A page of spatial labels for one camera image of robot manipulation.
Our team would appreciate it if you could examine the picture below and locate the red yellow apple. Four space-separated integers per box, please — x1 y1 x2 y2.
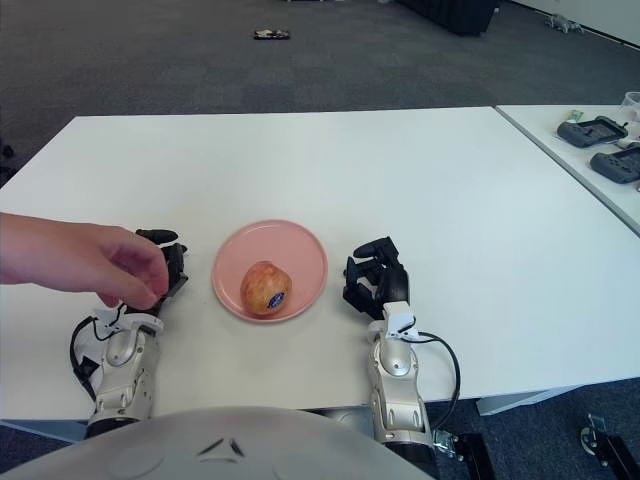
240 260 294 320

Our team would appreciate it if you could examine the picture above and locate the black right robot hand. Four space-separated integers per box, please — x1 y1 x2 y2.
342 235 412 321

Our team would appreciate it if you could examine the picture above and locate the small grey quadruped robot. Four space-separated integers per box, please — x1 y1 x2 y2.
544 14 586 34

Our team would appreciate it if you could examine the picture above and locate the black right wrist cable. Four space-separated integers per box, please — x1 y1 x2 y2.
417 330 461 431

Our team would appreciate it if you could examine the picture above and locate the caster wheel with black bar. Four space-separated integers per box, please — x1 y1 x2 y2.
579 413 640 480

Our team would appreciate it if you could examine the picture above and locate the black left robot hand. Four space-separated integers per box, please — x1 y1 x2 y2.
119 228 191 319

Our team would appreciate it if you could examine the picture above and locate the pink round plate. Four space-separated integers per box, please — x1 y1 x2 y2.
211 218 330 325

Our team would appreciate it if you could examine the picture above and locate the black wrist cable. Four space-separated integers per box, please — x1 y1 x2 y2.
69 312 124 401
417 330 461 431

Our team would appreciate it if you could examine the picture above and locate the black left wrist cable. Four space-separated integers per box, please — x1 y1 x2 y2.
69 312 124 401

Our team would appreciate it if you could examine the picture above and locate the grey handheld controller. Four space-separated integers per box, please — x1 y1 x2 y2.
589 144 640 185
556 116 629 150

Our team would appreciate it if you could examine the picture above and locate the bare human hand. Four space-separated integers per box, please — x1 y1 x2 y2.
74 222 170 310

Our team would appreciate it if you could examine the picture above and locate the black stand with metal latch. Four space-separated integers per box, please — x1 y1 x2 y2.
430 428 496 480

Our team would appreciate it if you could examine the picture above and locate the black cabinet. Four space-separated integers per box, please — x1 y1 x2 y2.
394 0 501 36

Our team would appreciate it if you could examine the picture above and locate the bare human forearm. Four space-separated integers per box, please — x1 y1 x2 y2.
0 212 81 291

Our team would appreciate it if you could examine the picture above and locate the grey robot torso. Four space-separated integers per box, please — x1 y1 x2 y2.
0 405 444 480

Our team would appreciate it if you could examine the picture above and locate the white table support beam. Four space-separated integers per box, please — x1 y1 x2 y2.
475 388 571 417

